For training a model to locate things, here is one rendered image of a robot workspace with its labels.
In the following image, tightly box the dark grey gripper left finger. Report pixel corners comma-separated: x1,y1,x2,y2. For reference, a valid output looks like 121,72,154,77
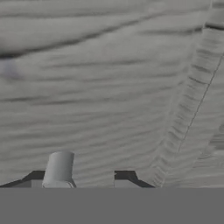
0,170,46,189

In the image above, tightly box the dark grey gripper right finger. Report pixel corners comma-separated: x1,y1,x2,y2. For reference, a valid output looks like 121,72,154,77
114,170,156,189

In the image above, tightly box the grey wood drawer front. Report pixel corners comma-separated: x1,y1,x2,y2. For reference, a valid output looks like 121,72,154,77
160,53,224,189

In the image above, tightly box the grey cylindrical handle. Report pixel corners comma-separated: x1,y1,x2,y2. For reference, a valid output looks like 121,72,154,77
41,150,78,189

